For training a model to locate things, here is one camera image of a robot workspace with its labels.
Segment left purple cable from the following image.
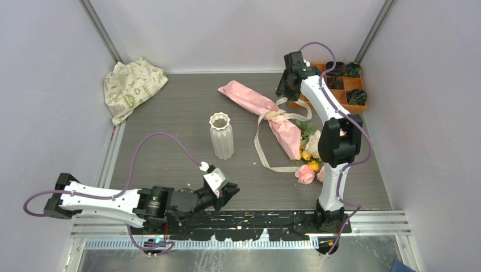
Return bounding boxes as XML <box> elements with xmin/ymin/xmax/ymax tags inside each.
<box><xmin>23</xmin><ymin>131</ymin><xmax>205</xmax><ymax>257</ymax></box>

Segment patterned sock front compartment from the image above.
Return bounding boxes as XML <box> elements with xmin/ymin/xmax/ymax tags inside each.
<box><xmin>346</xmin><ymin>89</ymin><xmax>368</xmax><ymax>105</ymax></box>

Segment cream patterned cloth bag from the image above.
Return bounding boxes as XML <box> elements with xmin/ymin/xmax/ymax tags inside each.
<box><xmin>104</xmin><ymin>57</ymin><xmax>168</xmax><ymax>126</ymax></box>

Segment white ribbed vase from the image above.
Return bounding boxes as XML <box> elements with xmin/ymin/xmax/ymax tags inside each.
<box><xmin>209</xmin><ymin>112</ymin><xmax>234</xmax><ymax>160</ymax></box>

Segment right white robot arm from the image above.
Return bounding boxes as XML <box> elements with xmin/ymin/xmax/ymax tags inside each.
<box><xmin>276</xmin><ymin>51</ymin><xmax>362</xmax><ymax>233</ymax></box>

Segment aluminium front rail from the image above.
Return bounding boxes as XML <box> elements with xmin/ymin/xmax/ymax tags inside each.
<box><xmin>70</xmin><ymin>210</ymin><xmax>412</xmax><ymax>250</ymax></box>

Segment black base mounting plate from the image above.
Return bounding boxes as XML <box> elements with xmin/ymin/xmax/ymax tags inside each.
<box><xmin>130</xmin><ymin>210</ymin><xmax>348</xmax><ymax>241</ymax></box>

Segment left corner frame post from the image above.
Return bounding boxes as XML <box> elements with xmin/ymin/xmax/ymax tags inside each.
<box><xmin>79</xmin><ymin>0</ymin><xmax>123</xmax><ymax>62</ymax></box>

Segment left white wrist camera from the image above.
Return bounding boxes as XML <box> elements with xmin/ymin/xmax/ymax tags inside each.
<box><xmin>199</xmin><ymin>161</ymin><xmax>227</xmax><ymax>198</ymax></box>

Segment dark rolled sock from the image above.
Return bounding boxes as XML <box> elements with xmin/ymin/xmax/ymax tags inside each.
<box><xmin>325</xmin><ymin>61</ymin><xmax>347</xmax><ymax>77</ymax></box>

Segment green blue rolled sock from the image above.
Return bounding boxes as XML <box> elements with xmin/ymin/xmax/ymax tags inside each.
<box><xmin>345</xmin><ymin>62</ymin><xmax>362</xmax><ymax>78</ymax></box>

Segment dark sock in tray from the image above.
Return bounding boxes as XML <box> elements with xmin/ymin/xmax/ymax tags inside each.
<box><xmin>326</xmin><ymin>76</ymin><xmax>344</xmax><ymax>90</ymax></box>

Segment right corner frame post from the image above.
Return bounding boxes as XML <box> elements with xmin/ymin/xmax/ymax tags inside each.
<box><xmin>355</xmin><ymin>0</ymin><xmax>397</xmax><ymax>63</ymax></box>

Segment corner frame post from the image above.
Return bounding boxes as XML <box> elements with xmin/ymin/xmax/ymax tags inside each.
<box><xmin>355</xmin><ymin>0</ymin><xmax>397</xmax><ymax>63</ymax></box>
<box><xmin>79</xmin><ymin>0</ymin><xmax>123</xmax><ymax>62</ymax></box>

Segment pink flower bouquet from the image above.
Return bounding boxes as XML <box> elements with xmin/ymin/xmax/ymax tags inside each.
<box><xmin>218</xmin><ymin>80</ymin><xmax>322</xmax><ymax>185</ymax></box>

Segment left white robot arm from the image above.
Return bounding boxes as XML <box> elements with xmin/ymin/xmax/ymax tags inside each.
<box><xmin>44</xmin><ymin>171</ymin><xmax>240</xmax><ymax>234</ymax></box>

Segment orange compartment tray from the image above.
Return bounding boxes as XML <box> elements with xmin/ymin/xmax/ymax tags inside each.
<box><xmin>288</xmin><ymin>61</ymin><xmax>368</xmax><ymax>114</ymax></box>

